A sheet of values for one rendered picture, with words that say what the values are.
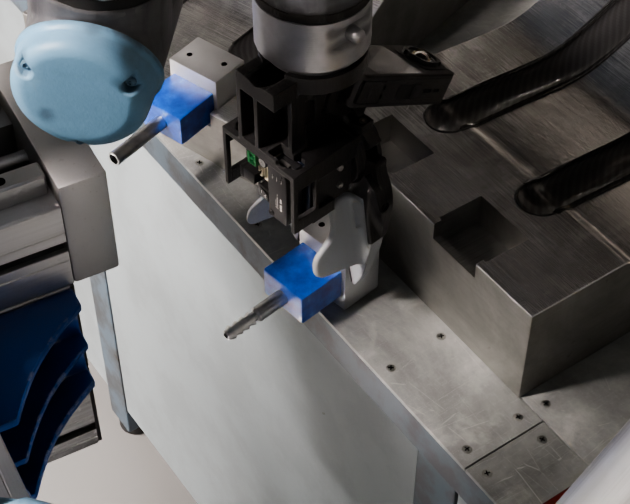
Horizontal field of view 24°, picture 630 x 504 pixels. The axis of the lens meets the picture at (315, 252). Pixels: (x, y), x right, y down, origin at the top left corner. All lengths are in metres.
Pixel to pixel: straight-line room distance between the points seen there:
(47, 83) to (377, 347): 0.42
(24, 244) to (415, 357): 0.30
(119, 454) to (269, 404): 0.59
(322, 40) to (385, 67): 0.10
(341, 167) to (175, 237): 0.53
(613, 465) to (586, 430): 0.72
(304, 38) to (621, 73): 0.37
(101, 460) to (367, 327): 0.97
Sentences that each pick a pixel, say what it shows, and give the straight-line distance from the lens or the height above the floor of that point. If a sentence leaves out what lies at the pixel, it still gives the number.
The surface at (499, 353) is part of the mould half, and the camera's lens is 1.05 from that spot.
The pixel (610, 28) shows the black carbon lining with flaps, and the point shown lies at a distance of 1.22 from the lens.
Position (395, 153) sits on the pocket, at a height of 0.86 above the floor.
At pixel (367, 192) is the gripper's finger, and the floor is 0.94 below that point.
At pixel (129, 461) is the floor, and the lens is 2.01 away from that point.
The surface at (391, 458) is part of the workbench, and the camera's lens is 1.26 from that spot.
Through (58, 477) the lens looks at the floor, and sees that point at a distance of 2.01.
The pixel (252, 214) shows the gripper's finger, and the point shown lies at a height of 0.89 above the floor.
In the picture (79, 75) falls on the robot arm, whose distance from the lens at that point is 0.74.
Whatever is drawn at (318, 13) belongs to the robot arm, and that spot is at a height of 1.10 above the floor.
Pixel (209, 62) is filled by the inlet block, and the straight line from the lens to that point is 1.18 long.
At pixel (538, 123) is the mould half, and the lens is 1.13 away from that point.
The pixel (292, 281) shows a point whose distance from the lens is 1.07.
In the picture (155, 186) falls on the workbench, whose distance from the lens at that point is 1.47.
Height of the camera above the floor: 1.63
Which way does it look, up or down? 47 degrees down
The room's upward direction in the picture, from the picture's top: straight up
